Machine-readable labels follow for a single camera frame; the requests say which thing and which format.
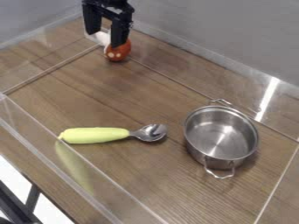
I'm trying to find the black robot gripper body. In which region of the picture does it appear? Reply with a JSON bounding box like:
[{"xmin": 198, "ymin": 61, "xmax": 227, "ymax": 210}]
[{"xmin": 82, "ymin": 0, "xmax": 135, "ymax": 20}]

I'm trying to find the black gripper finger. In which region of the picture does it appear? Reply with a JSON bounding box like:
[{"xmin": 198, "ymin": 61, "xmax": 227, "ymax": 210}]
[
  {"xmin": 82, "ymin": 4, "xmax": 102, "ymax": 35},
  {"xmin": 111, "ymin": 20, "xmax": 132, "ymax": 48}
]

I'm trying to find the red white toy mushroom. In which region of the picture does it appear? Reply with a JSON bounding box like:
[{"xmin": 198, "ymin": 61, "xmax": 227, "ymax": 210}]
[{"xmin": 95, "ymin": 31, "xmax": 131, "ymax": 62}]

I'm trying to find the stainless steel pot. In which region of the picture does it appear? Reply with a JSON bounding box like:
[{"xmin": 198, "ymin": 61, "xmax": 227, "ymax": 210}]
[{"xmin": 183, "ymin": 99, "xmax": 259, "ymax": 179}]

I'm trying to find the clear acrylic corner bracket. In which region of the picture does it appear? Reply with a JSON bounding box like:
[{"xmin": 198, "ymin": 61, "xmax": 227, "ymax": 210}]
[{"xmin": 84, "ymin": 31, "xmax": 110, "ymax": 46}]

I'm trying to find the spoon with yellow handle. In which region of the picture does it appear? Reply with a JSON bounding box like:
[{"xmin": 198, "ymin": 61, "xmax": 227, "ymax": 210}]
[{"xmin": 59, "ymin": 123, "xmax": 167, "ymax": 144}]

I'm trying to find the clear acrylic enclosure wall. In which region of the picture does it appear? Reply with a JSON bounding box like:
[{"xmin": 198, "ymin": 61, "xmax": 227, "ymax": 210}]
[{"xmin": 0, "ymin": 0, "xmax": 299, "ymax": 224}]

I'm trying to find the black metal table frame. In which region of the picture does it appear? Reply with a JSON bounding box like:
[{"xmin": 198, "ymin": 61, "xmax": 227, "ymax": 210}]
[{"xmin": 0, "ymin": 180, "xmax": 43, "ymax": 224}]

